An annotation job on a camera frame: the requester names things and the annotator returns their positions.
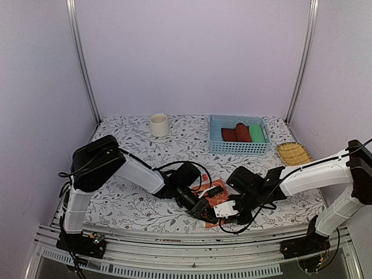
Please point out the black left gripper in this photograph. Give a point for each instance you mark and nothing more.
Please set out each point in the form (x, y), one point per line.
(200, 208)

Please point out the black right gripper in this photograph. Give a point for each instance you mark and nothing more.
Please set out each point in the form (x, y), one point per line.
(244, 221)

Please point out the orange bunny pattern towel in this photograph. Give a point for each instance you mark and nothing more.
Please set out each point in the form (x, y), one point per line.
(218, 198)

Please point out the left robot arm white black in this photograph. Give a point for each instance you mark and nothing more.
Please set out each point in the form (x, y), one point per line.
(95, 163)

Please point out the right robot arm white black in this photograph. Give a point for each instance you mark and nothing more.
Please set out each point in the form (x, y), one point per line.
(350, 166)

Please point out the green rolled towel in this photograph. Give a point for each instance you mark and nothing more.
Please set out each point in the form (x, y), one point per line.
(256, 134)

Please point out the yellow bamboo tray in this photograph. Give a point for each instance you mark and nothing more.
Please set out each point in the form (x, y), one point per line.
(293, 154)

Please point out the dark red rolled towel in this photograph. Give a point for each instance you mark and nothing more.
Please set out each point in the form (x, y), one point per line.
(229, 135)

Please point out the light blue plastic basket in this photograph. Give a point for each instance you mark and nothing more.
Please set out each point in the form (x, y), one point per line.
(216, 144)

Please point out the cream ceramic cup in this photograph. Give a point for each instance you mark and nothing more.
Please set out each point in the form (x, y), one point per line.
(159, 125)

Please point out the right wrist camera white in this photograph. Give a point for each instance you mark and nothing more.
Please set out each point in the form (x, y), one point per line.
(225, 209)

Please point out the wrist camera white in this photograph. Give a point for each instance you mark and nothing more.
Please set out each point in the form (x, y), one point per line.
(211, 192)
(225, 209)

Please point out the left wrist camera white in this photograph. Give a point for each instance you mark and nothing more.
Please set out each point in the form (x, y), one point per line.
(211, 192)

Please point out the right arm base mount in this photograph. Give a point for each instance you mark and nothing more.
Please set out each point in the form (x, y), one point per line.
(302, 246)

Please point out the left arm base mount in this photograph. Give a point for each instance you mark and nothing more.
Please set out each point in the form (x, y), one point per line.
(93, 245)

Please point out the front aluminium rail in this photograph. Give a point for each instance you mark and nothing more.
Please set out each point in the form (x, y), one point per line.
(212, 254)

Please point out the right aluminium frame post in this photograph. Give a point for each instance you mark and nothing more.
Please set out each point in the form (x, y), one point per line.
(309, 36)

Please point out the aluminium frame post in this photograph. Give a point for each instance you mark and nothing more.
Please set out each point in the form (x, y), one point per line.
(78, 45)
(309, 36)

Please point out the left aluminium frame post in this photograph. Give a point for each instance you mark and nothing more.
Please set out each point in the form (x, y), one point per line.
(78, 45)

